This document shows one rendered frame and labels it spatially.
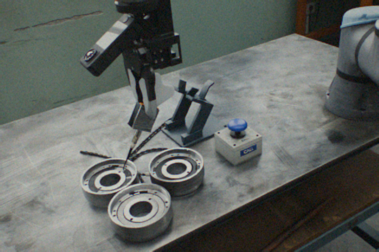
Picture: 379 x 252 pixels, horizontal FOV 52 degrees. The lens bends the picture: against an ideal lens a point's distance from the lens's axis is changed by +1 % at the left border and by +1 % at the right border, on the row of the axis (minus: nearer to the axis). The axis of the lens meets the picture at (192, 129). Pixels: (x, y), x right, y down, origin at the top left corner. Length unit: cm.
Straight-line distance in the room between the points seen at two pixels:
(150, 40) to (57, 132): 43
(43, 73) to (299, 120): 166
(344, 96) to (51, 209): 66
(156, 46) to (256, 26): 225
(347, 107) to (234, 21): 189
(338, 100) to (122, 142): 50
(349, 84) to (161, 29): 46
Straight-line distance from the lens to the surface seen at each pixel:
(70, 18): 225
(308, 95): 103
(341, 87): 94
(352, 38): 88
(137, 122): 71
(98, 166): 78
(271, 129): 88
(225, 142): 77
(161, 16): 66
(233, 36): 277
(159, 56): 67
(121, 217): 66
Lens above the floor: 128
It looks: 32 degrees down
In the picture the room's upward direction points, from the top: 6 degrees counter-clockwise
